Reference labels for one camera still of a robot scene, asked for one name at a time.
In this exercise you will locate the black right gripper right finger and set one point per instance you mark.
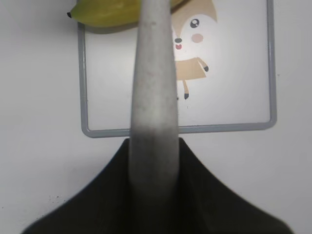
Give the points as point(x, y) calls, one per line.
point(207, 206)

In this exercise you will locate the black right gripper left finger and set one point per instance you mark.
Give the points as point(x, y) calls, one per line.
point(102, 207)

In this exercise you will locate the white-handled kitchen knife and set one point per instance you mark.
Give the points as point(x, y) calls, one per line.
point(153, 160)

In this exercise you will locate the yellow plastic banana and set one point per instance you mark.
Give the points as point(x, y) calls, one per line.
point(115, 13)

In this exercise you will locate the white grey-rimmed cutting board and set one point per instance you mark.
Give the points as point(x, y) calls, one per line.
point(224, 51)

